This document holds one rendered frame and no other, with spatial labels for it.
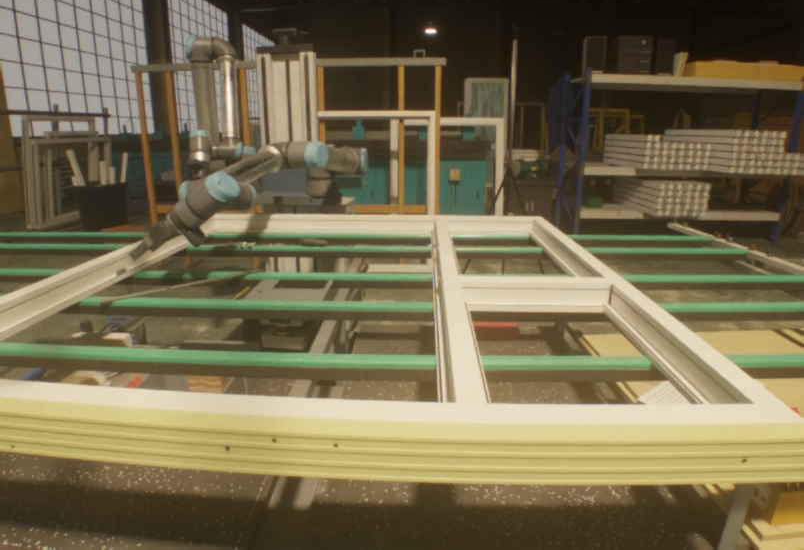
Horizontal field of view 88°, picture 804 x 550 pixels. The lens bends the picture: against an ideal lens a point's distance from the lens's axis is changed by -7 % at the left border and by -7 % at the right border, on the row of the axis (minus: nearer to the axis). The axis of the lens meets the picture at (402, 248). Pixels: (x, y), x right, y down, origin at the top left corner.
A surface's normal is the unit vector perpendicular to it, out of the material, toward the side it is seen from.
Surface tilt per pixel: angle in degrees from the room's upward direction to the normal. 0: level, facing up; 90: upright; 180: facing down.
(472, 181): 90
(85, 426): 90
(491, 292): 90
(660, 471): 90
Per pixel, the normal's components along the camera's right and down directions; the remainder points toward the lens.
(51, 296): 1.00, 0.01
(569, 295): -0.05, 0.25
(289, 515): 0.00, -0.97
